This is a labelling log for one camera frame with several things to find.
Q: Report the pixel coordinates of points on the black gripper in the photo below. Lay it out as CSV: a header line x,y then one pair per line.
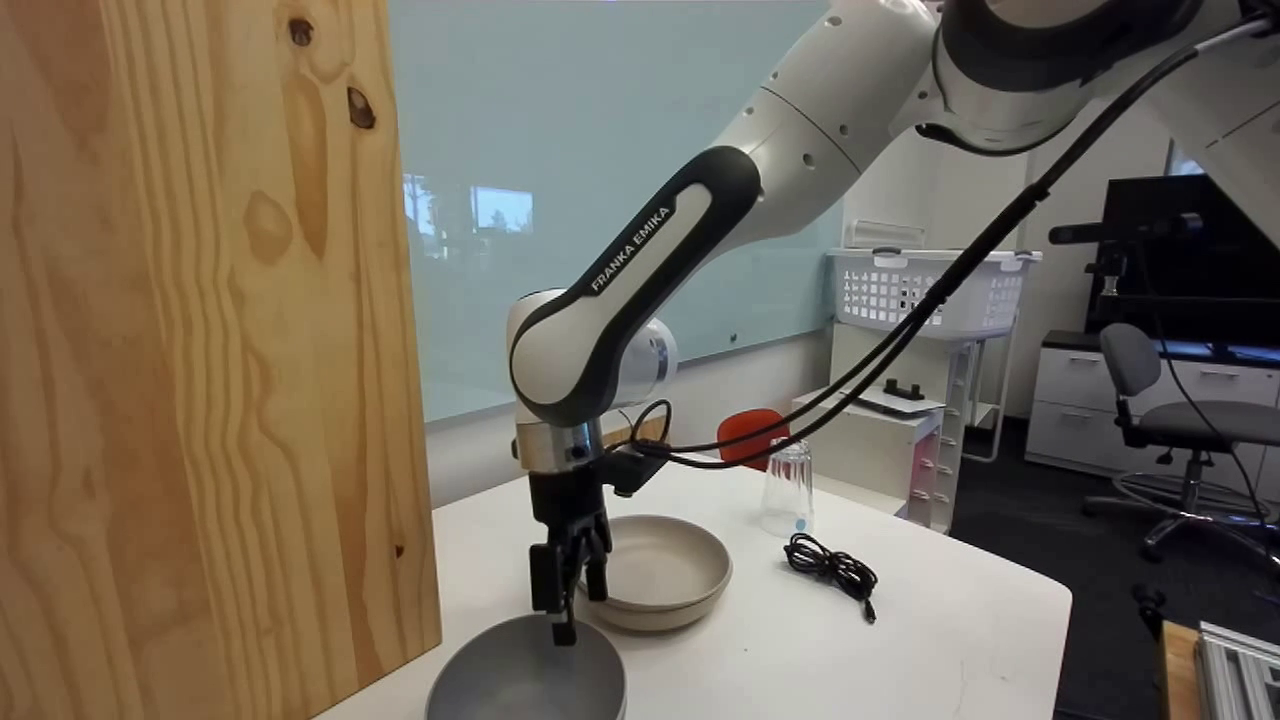
x,y
565,500

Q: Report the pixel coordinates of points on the gray bowl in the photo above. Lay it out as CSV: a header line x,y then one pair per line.
x,y
524,677

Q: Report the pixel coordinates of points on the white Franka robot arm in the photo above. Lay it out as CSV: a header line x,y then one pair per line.
x,y
627,283

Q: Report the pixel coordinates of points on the beige bottom bowl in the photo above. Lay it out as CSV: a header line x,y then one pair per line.
x,y
666,566

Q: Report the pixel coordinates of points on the red chair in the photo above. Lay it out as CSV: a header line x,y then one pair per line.
x,y
744,435

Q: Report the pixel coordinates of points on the clear drinking glass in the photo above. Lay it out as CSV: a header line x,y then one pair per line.
x,y
788,495

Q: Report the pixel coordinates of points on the white low cabinet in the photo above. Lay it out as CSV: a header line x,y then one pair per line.
x,y
866,463

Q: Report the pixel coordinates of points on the white tray with black parts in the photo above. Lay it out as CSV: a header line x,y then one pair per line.
x,y
896,397

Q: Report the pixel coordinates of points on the clear plastic drawer tower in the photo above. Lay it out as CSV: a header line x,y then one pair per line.
x,y
934,482

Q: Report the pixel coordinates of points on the wooden plywood panel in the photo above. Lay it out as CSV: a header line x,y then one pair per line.
x,y
200,402

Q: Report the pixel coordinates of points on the glass whiteboard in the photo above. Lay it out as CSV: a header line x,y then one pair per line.
x,y
465,132

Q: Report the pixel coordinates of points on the white laundry basket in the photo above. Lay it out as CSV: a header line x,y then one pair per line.
x,y
987,303

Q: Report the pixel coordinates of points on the white drawer cabinet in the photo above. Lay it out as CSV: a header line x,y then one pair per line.
x,y
1064,402

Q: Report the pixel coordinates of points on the wooden board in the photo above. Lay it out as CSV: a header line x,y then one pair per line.
x,y
1180,675

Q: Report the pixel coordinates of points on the gray office chair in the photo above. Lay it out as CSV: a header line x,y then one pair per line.
x,y
1175,421

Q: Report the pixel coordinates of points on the black monitor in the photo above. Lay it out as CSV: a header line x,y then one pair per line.
x,y
1202,283

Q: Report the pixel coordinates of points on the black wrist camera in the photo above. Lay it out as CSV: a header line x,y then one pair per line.
x,y
628,469

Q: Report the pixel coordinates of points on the black stereo camera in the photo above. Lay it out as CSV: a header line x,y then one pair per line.
x,y
1076,234

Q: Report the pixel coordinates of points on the aluminium frame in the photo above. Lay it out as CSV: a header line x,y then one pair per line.
x,y
1244,675

